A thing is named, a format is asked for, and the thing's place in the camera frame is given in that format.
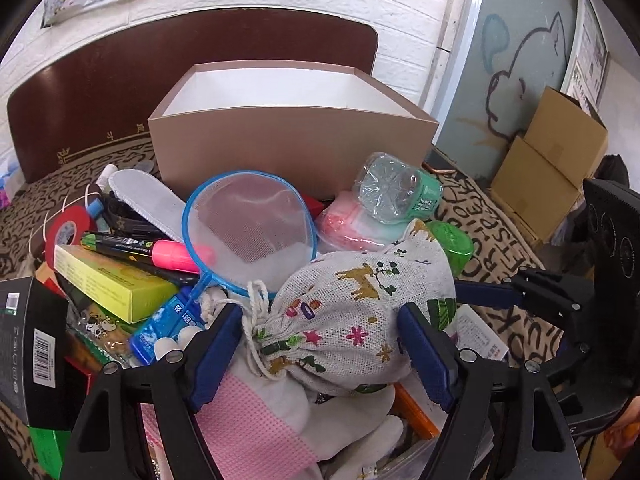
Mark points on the pink highlighter marker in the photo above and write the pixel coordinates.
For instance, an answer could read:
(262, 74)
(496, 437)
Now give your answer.
(163, 254)

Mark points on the blue candy pack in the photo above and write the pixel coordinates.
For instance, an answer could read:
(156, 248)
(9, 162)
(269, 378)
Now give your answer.
(167, 321)

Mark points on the pink zip bag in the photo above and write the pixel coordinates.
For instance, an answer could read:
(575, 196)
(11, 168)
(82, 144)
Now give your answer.
(345, 226)

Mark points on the white shoe insole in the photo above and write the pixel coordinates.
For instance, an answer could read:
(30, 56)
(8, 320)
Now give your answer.
(150, 198)

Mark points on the green box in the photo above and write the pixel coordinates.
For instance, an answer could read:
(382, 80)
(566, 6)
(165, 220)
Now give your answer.
(50, 446)

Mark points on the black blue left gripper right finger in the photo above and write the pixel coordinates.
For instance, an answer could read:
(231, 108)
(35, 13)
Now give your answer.
(532, 439)

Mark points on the yellow green small carton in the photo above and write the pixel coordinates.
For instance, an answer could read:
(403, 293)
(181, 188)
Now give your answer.
(127, 292)

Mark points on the green round plastic container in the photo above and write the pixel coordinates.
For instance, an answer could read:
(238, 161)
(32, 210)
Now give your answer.
(456, 244)

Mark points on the brown cardboard storage box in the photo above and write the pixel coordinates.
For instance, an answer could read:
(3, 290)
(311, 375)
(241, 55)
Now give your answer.
(312, 124)

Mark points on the blue rimmed small net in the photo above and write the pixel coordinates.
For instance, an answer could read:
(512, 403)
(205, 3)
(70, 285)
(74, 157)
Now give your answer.
(247, 226)

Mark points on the tan cardboard boxes stack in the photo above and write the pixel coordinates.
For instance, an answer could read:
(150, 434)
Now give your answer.
(540, 181)

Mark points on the leopard letter pattern bedspread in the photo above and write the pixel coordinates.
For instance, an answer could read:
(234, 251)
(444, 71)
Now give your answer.
(499, 249)

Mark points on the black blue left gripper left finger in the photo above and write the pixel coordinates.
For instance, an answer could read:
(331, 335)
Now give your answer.
(108, 440)

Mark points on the black product box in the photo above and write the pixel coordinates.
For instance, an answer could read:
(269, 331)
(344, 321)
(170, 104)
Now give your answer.
(37, 384)

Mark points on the red tape roll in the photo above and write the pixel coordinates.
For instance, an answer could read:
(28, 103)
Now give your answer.
(67, 229)

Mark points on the wall poster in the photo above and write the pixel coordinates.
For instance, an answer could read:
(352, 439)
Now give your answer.
(588, 61)

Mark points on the patterned linen drawstring pouch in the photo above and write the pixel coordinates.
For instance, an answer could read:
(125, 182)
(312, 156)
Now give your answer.
(333, 324)

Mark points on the white small bottle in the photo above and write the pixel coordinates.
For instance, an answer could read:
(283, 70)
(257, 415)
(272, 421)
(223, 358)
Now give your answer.
(103, 181)

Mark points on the orange book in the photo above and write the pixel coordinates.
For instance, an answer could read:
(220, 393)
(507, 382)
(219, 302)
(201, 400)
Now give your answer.
(408, 409)

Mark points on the dark brown wooden headboard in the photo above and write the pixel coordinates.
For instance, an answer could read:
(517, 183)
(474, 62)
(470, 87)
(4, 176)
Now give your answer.
(104, 93)

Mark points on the clear crushed plastic bottle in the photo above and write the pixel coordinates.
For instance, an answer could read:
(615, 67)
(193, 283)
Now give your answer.
(390, 190)

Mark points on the pink white work glove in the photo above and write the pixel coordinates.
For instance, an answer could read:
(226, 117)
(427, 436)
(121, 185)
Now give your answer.
(258, 429)

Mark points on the black speaker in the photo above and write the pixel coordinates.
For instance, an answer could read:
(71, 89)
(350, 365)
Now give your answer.
(613, 224)

